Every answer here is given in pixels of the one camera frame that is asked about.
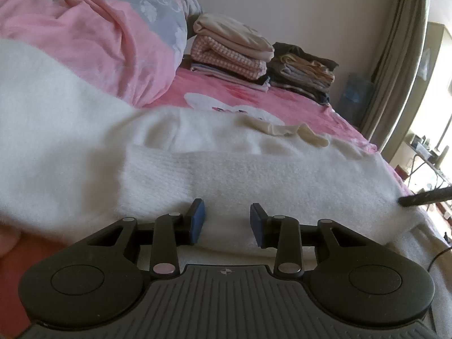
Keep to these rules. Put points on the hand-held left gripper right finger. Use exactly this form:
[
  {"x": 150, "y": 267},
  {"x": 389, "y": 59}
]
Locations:
[{"x": 256, "y": 224}]

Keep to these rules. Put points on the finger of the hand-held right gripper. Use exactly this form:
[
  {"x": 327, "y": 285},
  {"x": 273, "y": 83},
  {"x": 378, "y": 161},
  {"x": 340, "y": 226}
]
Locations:
[{"x": 423, "y": 197}]

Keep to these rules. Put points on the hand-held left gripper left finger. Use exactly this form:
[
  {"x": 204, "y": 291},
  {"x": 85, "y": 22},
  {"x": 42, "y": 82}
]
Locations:
[{"x": 197, "y": 222}]

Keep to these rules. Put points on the white deer print sweater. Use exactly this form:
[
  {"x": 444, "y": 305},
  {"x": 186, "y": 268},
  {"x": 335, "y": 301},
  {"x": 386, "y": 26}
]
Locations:
[{"x": 176, "y": 169}]

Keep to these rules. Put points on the stack of dark folded clothes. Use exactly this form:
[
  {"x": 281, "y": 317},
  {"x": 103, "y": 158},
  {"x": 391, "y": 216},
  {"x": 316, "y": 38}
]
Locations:
[{"x": 303, "y": 70}]

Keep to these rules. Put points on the stack of light folded clothes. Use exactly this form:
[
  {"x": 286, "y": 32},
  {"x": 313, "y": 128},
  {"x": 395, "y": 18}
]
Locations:
[{"x": 229, "y": 49}]

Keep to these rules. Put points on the folding table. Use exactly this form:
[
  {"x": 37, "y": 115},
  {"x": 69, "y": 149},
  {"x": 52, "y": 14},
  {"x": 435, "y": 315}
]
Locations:
[{"x": 427, "y": 159}]

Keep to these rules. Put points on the blue water jug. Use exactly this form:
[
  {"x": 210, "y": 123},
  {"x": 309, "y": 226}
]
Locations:
[{"x": 356, "y": 99}]

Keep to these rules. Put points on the pink floral blanket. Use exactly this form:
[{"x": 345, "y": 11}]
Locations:
[{"x": 219, "y": 88}]

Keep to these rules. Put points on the beige curtain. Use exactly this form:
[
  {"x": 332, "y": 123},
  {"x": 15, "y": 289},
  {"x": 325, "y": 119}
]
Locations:
[{"x": 395, "y": 60}]

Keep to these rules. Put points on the pink and grey quilt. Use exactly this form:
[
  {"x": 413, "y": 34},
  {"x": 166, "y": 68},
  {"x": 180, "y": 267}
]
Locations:
[{"x": 106, "y": 24}]

